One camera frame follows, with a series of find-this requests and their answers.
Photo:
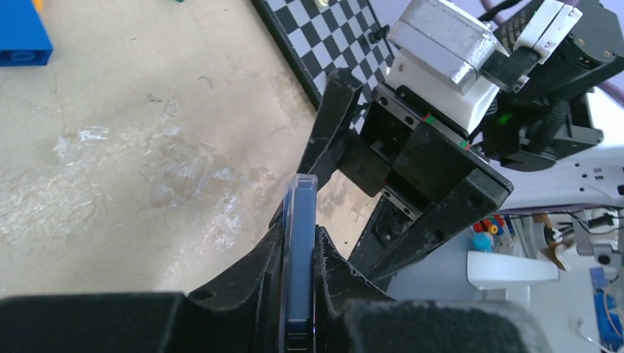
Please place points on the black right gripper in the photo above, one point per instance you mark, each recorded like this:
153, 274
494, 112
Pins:
430, 188

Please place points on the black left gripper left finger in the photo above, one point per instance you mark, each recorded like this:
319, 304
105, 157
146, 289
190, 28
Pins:
237, 311

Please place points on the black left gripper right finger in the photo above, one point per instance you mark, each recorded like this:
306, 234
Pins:
354, 315

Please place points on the blue phone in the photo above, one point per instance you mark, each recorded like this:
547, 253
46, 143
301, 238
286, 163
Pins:
297, 286

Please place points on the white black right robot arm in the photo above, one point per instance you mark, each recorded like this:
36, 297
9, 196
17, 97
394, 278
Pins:
435, 114

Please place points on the black chess piece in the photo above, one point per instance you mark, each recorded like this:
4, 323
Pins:
375, 36

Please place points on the black white chessboard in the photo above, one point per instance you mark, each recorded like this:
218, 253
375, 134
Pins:
316, 37

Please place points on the blue toy block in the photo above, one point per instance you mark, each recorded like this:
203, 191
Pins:
24, 40

